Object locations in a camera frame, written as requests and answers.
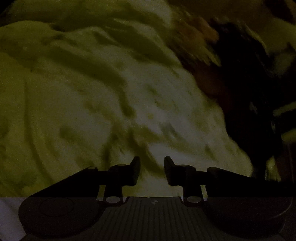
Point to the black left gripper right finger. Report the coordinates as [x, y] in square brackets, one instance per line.
[218, 185]

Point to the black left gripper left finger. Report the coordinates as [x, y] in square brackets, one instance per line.
[82, 188]

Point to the pale patterned small garment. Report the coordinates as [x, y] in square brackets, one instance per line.
[95, 83]

